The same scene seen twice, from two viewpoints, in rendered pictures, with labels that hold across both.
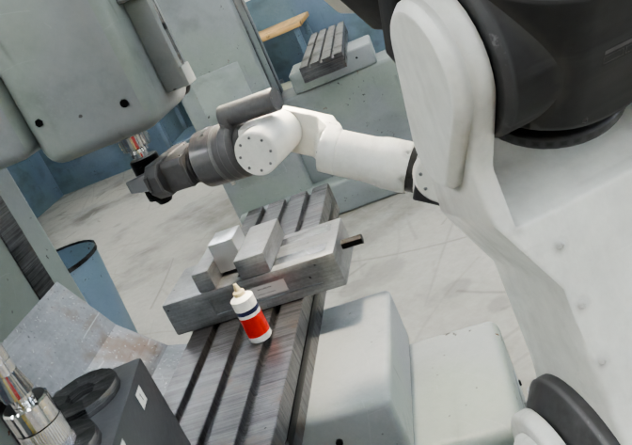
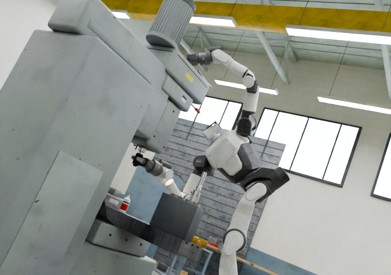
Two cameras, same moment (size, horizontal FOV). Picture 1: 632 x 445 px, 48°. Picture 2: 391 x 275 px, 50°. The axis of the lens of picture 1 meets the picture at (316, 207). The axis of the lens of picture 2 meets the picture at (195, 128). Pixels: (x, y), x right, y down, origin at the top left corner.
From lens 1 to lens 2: 259 cm
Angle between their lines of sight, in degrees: 76
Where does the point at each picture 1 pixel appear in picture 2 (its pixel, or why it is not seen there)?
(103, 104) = (162, 144)
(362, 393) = not seen: hidden behind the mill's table
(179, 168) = (152, 164)
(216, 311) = not seen: hidden behind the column
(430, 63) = (262, 189)
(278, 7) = not seen: outside the picture
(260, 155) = (170, 175)
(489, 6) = (268, 189)
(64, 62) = (164, 132)
